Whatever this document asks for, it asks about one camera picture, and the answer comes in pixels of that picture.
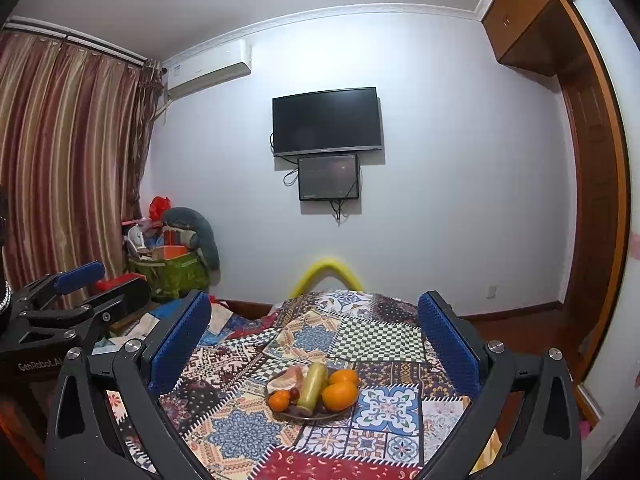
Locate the striped brown curtain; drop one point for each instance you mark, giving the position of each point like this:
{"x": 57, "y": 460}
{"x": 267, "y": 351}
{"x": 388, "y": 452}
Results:
{"x": 60, "y": 160}

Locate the grey neck pillow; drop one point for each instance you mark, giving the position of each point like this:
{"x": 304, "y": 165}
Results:
{"x": 207, "y": 240}

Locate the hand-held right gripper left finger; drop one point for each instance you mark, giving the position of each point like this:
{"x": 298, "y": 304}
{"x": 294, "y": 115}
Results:
{"x": 182, "y": 340}

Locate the purple plate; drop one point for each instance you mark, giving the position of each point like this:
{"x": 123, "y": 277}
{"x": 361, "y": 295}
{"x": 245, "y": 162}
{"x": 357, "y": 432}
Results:
{"x": 325, "y": 415}

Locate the red box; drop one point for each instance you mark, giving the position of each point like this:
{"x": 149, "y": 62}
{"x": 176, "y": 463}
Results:
{"x": 112, "y": 284}

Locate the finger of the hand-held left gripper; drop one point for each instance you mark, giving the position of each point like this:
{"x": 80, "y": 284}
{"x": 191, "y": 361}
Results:
{"x": 80, "y": 277}
{"x": 117, "y": 305}

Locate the large orange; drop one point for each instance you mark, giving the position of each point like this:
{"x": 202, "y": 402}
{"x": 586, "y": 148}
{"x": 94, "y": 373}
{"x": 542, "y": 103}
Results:
{"x": 340, "y": 396}
{"x": 347, "y": 377}

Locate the small tangerine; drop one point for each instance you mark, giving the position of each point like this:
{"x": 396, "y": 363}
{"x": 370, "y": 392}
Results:
{"x": 279, "y": 401}

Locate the yellow-green long fruit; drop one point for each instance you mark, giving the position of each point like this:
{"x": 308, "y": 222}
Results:
{"x": 312, "y": 385}

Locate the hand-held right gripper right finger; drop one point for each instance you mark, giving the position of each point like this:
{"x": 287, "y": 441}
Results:
{"x": 445, "y": 340}

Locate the green patterned storage bag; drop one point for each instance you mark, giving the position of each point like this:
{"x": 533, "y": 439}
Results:
{"x": 180, "y": 275}

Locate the small black monitor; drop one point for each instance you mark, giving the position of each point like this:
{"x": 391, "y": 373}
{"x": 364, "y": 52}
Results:
{"x": 327, "y": 177}

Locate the white wall socket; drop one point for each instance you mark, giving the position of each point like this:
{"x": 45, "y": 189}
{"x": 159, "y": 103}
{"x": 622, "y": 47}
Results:
{"x": 491, "y": 291}

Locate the pink slipper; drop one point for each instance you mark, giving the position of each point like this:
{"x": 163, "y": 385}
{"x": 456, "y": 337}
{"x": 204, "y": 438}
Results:
{"x": 585, "y": 427}

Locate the brown fringed curtain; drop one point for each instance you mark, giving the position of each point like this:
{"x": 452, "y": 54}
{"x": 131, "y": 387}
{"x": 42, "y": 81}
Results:
{"x": 145, "y": 125}

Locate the patchwork printed blanket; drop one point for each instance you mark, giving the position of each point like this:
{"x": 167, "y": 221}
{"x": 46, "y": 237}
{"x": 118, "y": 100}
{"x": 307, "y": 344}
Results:
{"x": 380, "y": 340}

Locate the orange box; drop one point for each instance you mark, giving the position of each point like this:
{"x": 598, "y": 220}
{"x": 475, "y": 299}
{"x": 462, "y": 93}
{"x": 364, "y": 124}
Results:
{"x": 170, "y": 252}

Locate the dark wooden bed frame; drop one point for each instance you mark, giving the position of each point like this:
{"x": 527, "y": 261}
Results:
{"x": 250, "y": 306}

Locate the yellow foam tube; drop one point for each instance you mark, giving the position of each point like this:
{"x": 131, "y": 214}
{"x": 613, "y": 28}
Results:
{"x": 327, "y": 263}

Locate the white curtain rail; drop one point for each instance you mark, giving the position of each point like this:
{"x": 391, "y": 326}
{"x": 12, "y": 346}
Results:
{"x": 75, "y": 39}

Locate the black wall television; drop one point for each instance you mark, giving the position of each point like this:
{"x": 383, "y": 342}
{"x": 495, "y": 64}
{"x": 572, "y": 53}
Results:
{"x": 327, "y": 121}

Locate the white air conditioner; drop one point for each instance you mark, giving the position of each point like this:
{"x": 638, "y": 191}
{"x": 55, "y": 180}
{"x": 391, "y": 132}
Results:
{"x": 210, "y": 70}

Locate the pomelo segment with peel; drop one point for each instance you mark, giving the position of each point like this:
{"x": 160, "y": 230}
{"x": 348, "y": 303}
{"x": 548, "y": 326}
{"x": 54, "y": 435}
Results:
{"x": 280, "y": 385}

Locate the wooden wardrobe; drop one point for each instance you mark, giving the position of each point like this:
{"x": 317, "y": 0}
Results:
{"x": 595, "y": 160}

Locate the red plastic bag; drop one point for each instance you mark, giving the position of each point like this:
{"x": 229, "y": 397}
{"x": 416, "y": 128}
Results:
{"x": 159, "y": 207}

